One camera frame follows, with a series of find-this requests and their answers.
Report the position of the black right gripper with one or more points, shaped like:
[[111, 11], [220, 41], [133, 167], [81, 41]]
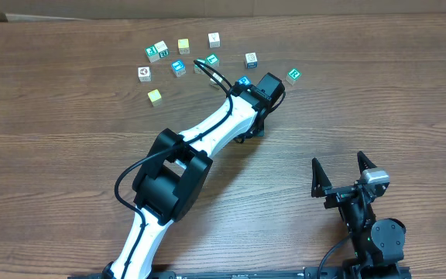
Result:
[[338, 195]]

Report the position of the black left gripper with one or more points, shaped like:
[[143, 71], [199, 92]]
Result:
[[256, 128]]

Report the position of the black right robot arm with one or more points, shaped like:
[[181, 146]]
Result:
[[378, 244]]

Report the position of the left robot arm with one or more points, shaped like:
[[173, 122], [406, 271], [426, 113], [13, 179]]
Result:
[[171, 177]]

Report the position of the blue letter P block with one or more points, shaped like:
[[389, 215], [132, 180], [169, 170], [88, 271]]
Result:
[[244, 80]]

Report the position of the white patterned block centre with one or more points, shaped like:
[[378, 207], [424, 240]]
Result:
[[216, 81]]

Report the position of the green letter R block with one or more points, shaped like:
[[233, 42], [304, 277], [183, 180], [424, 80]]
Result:
[[293, 76]]

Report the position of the white block blue side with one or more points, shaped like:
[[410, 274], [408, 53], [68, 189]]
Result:
[[251, 60]]

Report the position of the green letter L block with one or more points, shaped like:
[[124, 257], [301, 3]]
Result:
[[213, 60]]

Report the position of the green number four block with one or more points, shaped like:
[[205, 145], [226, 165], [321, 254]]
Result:
[[197, 69]]

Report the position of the blue picture block left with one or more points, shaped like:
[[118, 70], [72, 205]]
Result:
[[178, 68]]

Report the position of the white block top right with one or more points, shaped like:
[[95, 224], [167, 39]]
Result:
[[214, 40]]

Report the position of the yellow block lower left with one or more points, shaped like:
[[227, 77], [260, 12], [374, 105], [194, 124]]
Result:
[[155, 97]]

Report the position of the yellow block top row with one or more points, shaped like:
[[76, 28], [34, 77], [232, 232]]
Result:
[[183, 46]]

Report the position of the white block dark green side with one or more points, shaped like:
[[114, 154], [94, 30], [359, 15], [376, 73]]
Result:
[[162, 49]]

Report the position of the white block red circle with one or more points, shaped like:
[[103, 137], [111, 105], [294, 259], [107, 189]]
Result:
[[144, 74]]

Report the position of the green letter block far left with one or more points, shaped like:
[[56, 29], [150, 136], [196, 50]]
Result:
[[152, 54]]

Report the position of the cardboard panel at back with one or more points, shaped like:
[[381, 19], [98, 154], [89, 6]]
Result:
[[147, 9]]

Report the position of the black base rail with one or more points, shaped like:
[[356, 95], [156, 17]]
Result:
[[305, 273]]

